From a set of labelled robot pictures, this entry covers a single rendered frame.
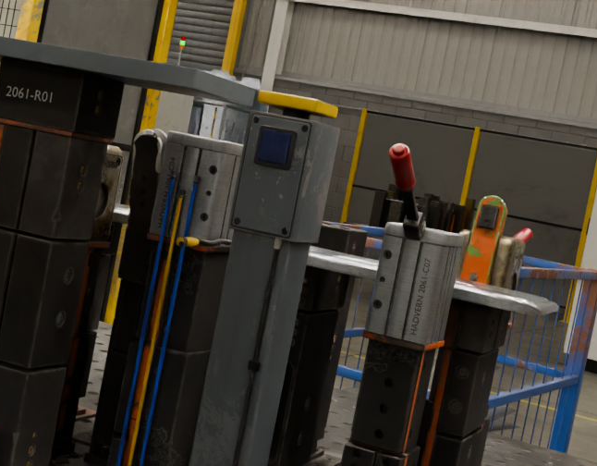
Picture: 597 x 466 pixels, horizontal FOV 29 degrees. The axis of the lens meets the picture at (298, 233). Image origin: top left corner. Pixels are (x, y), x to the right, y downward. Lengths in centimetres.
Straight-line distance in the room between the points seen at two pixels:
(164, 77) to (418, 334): 36
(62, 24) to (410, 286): 365
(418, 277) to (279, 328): 17
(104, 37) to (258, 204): 391
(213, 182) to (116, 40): 379
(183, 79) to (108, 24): 390
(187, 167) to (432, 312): 31
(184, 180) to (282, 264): 25
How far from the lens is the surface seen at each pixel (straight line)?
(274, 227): 106
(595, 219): 927
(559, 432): 428
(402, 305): 119
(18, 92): 119
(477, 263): 150
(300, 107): 106
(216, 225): 127
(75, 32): 480
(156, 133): 136
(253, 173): 107
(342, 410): 203
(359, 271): 132
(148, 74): 109
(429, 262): 118
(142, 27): 518
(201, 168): 126
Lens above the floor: 109
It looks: 3 degrees down
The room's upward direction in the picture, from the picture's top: 11 degrees clockwise
